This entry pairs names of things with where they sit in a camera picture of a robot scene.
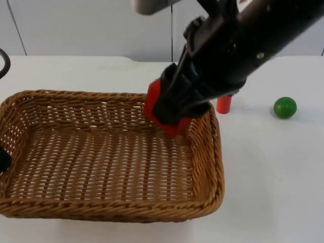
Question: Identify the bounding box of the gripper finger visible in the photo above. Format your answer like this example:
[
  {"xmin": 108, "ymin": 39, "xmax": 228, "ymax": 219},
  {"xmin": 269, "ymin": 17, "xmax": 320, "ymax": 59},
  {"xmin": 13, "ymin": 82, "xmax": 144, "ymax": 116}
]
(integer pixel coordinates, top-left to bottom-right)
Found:
[{"xmin": 0, "ymin": 147, "xmax": 13, "ymax": 174}]

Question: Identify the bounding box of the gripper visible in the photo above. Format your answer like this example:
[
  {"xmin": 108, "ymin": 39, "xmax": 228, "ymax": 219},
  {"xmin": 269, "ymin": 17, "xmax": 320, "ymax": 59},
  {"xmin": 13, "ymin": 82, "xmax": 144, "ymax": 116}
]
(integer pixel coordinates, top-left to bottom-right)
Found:
[{"xmin": 152, "ymin": 15, "xmax": 248, "ymax": 127}]

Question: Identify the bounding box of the red cube block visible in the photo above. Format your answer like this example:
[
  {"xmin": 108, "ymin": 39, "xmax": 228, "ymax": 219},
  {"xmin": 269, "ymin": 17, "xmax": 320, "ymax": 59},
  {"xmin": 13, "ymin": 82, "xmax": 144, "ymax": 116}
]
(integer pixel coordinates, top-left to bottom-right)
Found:
[{"xmin": 144, "ymin": 77, "xmax": 192, "ymax": 138}]

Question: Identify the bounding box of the brown wicker basket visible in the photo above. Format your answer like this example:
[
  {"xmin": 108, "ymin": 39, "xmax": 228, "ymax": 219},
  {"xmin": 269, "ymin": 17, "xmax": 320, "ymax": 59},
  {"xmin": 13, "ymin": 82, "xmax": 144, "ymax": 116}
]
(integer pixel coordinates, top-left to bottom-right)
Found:
[{"xmin": 0, "ymin": 89, "xmax": 225, "ymax": 224}]

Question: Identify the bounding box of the red cylinder block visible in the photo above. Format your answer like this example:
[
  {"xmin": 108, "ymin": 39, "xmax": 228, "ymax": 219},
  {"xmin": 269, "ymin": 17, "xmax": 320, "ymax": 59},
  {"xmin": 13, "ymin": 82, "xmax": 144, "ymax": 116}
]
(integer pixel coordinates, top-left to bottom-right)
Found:
[{"xmin": 216, "ymin": 94, "xmax": 234, "ymax": 115}]

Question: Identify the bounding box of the green ball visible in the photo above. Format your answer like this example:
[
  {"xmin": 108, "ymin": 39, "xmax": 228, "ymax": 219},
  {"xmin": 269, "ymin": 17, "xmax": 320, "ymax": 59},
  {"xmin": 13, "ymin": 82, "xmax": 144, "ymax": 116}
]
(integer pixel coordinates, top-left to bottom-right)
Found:
[{"xmin": 273, "ymin": 96, "xmax": 298, "ymax": 119}]

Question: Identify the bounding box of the black cable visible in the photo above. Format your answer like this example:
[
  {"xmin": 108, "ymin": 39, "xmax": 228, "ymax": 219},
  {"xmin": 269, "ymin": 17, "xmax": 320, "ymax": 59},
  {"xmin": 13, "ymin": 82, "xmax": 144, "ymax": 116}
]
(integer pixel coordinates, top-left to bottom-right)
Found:
[{"xmin": 0, "ymin": 47, "xmax": 11, "ymax": 80}]

